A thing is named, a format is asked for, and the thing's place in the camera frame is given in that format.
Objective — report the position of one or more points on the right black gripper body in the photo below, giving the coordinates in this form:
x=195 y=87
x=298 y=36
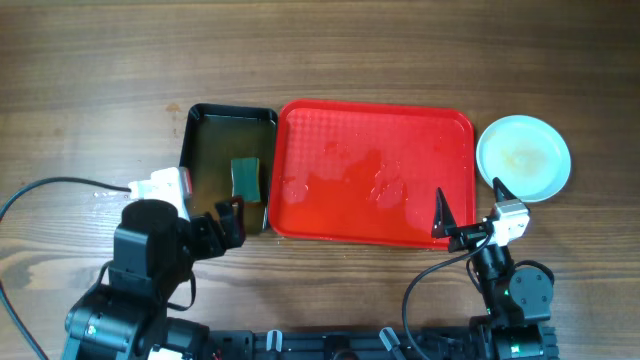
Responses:
x=466 y=236

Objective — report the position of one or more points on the green yellow sponge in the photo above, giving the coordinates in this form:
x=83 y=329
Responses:
x=245 y=179

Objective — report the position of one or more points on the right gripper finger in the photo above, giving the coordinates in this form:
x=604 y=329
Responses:
x=444 y=224
x=501 y=192

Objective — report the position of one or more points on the black water basin tray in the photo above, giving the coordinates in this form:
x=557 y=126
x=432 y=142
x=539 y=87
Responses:
x=216 y=134

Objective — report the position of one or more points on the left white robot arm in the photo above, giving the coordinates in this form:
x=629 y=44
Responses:
x=154 y=252

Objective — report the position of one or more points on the white plate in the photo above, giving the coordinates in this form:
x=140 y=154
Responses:
x=529 y=156

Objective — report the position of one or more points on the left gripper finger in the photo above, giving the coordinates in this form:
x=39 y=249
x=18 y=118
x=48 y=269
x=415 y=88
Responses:
x=239 y=232
x=227 y=223

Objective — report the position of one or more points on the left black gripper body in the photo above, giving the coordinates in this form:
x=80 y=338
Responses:
x=206 y=234

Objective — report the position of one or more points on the red plastic tray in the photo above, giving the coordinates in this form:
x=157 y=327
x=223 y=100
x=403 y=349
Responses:
x=368 y=173

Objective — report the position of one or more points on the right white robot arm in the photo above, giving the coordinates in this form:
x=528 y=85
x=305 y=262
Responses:
x=517 y=295

